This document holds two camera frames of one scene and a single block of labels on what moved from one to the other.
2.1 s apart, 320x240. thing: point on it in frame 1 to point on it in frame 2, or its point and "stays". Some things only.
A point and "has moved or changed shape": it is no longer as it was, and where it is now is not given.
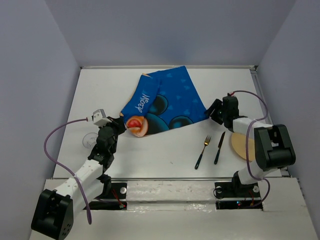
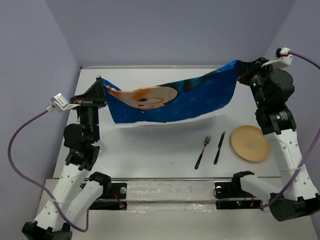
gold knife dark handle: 219,147 stays
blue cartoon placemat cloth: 165,99 has moved or changed shape
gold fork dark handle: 206,142 stays
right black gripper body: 218,114 to 255,77
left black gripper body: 116,129 to 89,109
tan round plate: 239,141 stays
